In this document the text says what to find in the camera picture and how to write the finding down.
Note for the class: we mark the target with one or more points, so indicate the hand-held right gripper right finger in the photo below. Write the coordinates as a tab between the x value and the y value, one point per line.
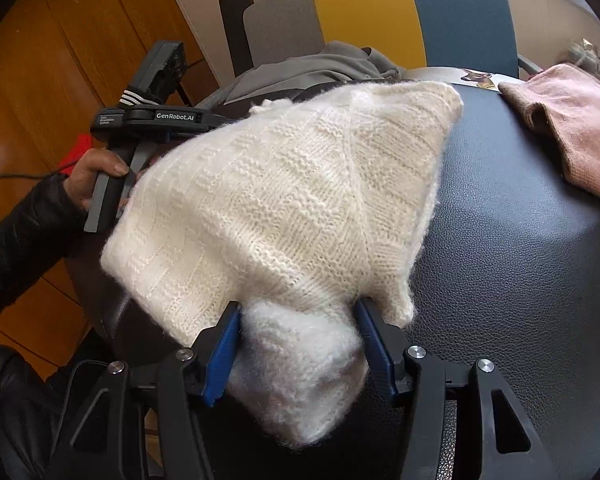
372	355

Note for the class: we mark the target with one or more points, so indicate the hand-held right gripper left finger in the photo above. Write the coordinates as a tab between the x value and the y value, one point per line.
225	355

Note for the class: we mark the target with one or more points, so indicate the cream knit sweater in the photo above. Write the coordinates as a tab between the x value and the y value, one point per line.
280	200

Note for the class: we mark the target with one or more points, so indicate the person's left forearm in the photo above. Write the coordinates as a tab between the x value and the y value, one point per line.
25	245

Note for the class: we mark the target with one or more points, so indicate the person's left hand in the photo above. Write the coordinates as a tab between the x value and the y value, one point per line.
85	175

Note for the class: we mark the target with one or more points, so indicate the red cloth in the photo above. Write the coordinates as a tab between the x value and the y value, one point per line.
80	145

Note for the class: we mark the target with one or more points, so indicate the wooden wardrobe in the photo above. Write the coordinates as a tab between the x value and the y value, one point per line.
80	20

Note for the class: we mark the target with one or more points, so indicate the grey garment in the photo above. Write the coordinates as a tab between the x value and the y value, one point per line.
330	67

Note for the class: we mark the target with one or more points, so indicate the person's black jacket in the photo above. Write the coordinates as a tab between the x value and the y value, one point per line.
15	410

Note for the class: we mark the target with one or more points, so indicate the grey yellow blue armchair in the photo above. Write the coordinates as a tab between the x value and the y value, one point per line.
370	15

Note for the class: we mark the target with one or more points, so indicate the white deer print cushion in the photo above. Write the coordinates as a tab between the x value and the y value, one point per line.
437	74

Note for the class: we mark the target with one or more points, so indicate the pink knit sweater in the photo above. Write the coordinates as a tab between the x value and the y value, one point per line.
580	120

